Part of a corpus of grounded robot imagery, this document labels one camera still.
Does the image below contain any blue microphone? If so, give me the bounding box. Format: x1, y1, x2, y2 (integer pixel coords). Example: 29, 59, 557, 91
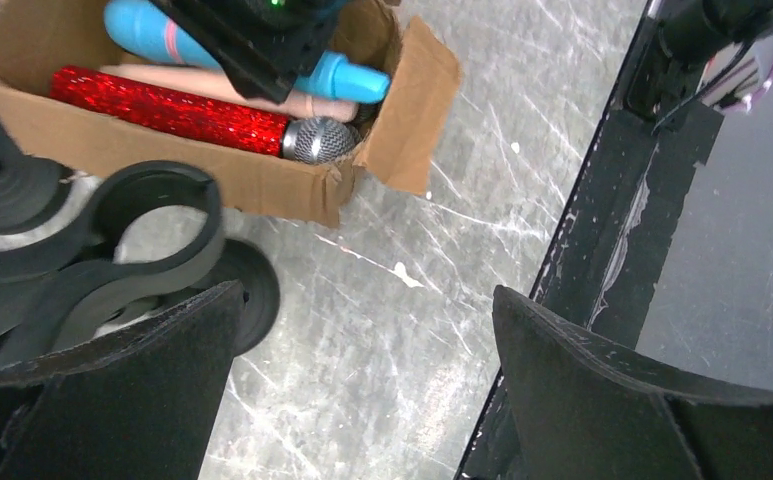
104, 1, 391, 104

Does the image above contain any black round-base shock-mount stand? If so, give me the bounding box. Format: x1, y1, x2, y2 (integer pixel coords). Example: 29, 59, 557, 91
0, 122, 73, 235

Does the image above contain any pink peach microphone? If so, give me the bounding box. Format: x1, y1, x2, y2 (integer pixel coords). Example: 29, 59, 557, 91
100, 64, 376, 123

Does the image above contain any red glitter microphone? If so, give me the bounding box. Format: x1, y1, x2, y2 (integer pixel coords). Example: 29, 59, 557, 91
50, 66, 362, 165

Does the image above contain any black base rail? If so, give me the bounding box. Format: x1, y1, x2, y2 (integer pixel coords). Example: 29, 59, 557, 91
456, 1, 773, 479

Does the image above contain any black round-base clip stand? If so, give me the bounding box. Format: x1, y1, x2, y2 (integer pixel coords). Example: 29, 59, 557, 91
0, 160, 281, 369

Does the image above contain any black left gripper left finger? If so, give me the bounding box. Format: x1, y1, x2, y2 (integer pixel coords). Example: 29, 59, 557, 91
0, 282, 245, 479

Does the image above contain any brown cardboard box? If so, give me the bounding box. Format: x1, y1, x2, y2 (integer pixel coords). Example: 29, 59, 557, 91
0, 1, 462, 228

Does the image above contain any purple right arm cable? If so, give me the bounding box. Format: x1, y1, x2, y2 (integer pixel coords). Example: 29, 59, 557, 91
720, 29, 773, 114

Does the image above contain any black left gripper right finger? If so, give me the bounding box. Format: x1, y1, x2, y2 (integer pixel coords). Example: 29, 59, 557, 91
492, 286, 773, 479

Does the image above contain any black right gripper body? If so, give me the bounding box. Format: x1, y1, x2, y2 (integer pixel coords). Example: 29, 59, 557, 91
153, 1, 346, 103

